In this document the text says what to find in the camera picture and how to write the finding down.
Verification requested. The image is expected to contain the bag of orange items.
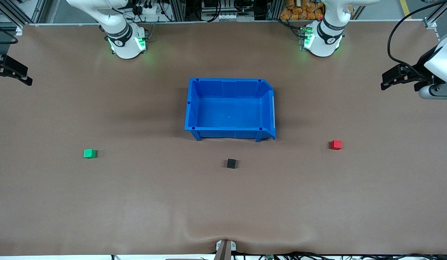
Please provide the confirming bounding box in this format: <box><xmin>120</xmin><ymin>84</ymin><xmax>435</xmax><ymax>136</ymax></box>
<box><xmin>280</xmin><ymin>0</ymin><xmax>324</xmax><ymax>21</ymax></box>

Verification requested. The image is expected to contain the white power strip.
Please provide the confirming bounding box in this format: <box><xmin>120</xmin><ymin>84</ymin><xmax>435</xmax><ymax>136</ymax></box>
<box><xmin>139</xmin><ymin>3</ymin><xmax>161</xmax><ymax>15</ymax></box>

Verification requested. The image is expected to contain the brown table mat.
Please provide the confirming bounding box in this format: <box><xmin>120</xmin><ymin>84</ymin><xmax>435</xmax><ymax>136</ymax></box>
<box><xmin>0</xmin><ymin>20</ymin><xmax>447</xmax><ymax>256</ymax></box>

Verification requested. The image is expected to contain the blue plastic storage bin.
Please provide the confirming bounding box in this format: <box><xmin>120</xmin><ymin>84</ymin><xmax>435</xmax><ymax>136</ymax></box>
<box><xmin>184</xmin><ymin>78</ymin><xmax>277</xmax><ymax>142</ymax></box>

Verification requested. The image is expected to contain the grey control box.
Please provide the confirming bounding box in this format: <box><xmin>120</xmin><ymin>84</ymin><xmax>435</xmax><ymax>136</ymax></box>
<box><xmin>201</xmin><ymin>0</ymin><xmax>256</xmax><ymax>22</ymax></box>

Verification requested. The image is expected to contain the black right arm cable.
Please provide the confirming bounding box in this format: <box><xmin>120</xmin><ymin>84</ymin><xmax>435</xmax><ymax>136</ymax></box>
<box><xmin>0</xmin><ymin>22</ymin><xmax>19</xmax><ymax>45</ymax></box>

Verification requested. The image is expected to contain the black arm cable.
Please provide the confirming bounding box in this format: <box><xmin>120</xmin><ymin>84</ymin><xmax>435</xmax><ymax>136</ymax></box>
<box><xmin>0</xmin><ymin>22</ymin><xmax>19</xmax><ymax>45</ymax></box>
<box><xmin>387</xmin><ymin>0</ymin><xmax>447</xmax><ymax>78</ymax></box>

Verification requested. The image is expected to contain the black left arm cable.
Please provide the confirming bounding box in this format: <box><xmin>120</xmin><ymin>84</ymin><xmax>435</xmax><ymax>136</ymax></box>
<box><xmin>387</xmin><ymin>0</ymin><xmax>447</xmax><ymax>78</ymax></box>

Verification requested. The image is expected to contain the aluminium frame post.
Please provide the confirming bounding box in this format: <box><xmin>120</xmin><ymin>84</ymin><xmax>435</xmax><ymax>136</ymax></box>
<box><xmin>424</xmin><ymin>4</ymin><xmax>441</xmax><ymax>40</ymax></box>
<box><xmin>266</xmin><ymin>0</ymin><xmax>283</xmax><ymax>20</ymax></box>
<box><xmin>168</xmin><ymin>0</ymin><xmax>186</xmax><ymax>22</ymax></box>
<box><xmin>0</xmin><ymin>0</ymin><xmax>47</xmax><ymax>26</ymax></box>

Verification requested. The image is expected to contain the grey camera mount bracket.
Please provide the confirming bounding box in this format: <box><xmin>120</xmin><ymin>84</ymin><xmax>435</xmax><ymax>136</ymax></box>
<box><xmin>215</xmin><ymin>239</ymin><xmax>237</xmax><ymax>260</ymax></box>

